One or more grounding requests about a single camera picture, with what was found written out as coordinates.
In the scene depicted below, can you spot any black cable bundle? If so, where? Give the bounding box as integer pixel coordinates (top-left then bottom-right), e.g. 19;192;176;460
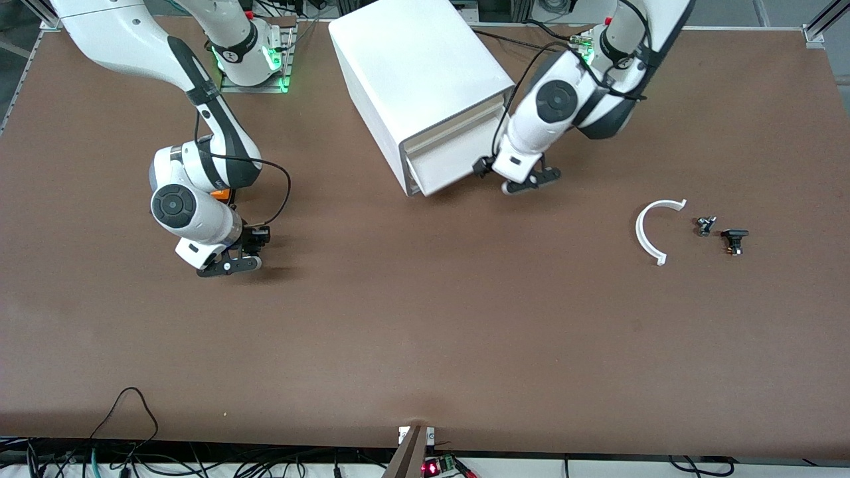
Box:
0;435;399;478

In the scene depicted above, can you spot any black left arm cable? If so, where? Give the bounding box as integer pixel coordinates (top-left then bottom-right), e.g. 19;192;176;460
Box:
491;0;650;155

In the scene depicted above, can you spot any white curved plastic ring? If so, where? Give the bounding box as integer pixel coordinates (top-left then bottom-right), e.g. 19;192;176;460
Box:
636;199;687;266

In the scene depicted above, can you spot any black cable on table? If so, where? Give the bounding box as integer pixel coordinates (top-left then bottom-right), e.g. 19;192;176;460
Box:
473;19;565;52

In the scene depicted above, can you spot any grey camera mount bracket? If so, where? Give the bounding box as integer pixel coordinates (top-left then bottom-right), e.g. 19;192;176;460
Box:
382;425;436;478

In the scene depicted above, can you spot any circuit board with red light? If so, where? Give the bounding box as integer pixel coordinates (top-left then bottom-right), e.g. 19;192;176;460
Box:
422;455;460;477

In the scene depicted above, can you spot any black looped cable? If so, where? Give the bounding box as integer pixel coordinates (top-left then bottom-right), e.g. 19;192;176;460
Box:
88;387;160;444

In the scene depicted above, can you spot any black switch part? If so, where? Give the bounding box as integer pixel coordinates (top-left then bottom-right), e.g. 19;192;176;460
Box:
721;228;750;257

